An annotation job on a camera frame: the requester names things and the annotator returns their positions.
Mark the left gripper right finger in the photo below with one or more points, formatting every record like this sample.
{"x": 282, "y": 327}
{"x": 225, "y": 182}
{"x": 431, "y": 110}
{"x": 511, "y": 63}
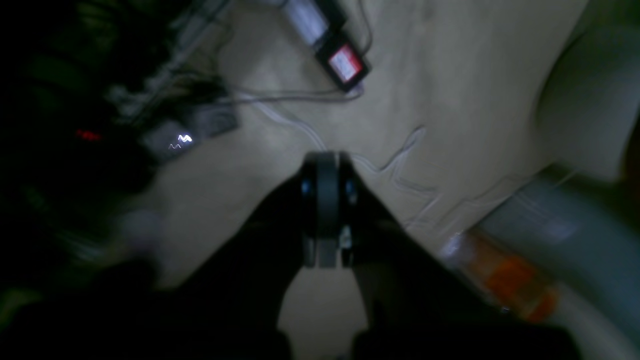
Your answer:
{"x": 415, "y": 308}

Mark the white power strip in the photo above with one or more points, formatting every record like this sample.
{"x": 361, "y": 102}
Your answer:
{"x": 185, "y": 101}

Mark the orange clear bottle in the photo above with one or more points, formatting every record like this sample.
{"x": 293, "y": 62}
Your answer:
{"x": 502, "y": 277}

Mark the white round furniture base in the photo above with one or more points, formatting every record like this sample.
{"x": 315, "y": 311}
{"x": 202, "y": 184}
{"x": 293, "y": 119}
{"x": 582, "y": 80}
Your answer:
{"x": 578, "y": 219}

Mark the black power adapter red label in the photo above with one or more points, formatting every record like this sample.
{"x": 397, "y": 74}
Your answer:
{"x": 343, "y": 62}

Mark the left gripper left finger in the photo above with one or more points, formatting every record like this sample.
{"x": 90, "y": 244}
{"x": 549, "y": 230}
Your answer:
{"x": 228, "y": 309}

